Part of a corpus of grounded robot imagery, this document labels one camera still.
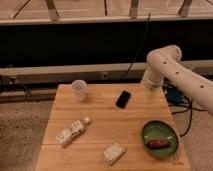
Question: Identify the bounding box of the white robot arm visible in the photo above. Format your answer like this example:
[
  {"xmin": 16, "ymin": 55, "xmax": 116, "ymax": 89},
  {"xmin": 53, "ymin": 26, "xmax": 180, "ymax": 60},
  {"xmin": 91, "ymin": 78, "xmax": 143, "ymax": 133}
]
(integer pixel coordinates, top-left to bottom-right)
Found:
[{"xmin": 142, "ymin": 45, "xmax": 213, "ymax": 116}]

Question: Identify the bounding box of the green plate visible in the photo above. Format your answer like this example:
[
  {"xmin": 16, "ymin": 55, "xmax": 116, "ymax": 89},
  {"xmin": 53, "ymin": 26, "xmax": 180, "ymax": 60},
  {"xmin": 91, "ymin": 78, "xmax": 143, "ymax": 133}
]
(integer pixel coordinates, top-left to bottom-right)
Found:
[{"xmin": 141, "ymin": 120, "xmax": 179, "ymax": 159}]

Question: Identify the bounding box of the red brown sausage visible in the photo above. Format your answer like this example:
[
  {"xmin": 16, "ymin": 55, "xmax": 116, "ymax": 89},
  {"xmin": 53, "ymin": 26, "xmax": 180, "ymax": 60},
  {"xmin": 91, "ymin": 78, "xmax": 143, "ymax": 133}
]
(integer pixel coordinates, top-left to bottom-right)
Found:
[{"xmin": 146, "ymin": 139, "xmax": 170, "ymax": 149}]

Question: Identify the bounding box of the white wrapped packet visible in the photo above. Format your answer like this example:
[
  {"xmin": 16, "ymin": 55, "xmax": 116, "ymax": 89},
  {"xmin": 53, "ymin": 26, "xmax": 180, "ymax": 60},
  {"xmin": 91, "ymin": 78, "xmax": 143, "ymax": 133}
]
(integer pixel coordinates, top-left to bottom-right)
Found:
[{"xmin": 103, "ymin": 142, "xmax": 126, "ymax": 165}]

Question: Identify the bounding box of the plastic bottle with label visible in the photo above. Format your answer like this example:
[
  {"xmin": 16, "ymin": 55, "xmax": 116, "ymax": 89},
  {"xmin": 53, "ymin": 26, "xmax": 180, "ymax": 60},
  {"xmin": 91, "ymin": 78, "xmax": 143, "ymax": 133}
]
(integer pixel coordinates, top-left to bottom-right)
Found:
[{"xmin": 56, "ymin": 117, "xmax": 91, "ymax": 147}]

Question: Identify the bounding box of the black floor cable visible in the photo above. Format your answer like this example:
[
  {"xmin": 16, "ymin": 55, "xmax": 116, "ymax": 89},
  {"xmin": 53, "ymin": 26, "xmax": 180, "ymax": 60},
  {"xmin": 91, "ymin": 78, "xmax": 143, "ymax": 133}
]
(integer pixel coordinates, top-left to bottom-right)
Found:
[{"xmin": 162, "ymin": 82, "xmax": 208, "ymax": 138}]

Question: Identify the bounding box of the grey metal rail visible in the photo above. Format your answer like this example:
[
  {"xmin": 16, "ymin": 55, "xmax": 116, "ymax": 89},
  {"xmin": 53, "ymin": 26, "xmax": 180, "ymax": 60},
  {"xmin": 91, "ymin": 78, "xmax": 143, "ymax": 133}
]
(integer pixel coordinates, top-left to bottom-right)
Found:
[{"xmin": 0, "ymin": 60, "xmax": 213, "ymax": 84}]

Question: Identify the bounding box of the black hanging cable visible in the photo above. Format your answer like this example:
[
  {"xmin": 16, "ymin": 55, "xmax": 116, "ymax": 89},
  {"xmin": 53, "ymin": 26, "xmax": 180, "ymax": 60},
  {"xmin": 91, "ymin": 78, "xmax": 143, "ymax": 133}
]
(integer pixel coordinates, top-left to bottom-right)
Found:
[{"xmin": 119, "ymin": 12, "xmax": 152, "ymax": 82}]

